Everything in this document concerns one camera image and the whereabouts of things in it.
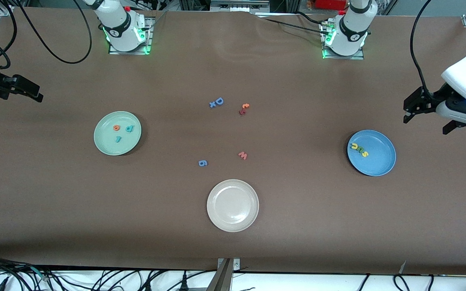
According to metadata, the blue plate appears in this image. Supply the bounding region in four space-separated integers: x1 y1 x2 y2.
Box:
347 129 397 177

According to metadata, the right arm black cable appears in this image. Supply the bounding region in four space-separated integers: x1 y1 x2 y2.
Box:
19 0 93 64

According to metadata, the black cable on table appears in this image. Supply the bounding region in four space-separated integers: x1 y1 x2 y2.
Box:
257 12 326 33

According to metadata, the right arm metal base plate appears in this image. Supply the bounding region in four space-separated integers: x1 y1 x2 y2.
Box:
109 16 153 55

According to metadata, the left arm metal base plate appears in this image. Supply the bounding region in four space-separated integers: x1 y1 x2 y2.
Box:
321 20 365 60

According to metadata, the red box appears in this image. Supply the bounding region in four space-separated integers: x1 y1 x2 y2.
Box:
314 0 347 11

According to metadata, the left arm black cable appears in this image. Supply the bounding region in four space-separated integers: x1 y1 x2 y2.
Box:
410 0 434 97

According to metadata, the metal table edge bracket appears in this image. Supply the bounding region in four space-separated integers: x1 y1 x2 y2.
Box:
207 258 241 291

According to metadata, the pale green plate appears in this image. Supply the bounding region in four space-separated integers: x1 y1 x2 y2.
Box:
93 111 142 156

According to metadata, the aluminium frame rail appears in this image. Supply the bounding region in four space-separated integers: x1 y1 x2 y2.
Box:
178 0 300 13

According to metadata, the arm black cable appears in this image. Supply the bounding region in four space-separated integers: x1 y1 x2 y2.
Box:
410 0 434 97
19 0 93 64

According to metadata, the beige plate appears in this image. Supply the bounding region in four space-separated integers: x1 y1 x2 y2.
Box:
206 179 260 233

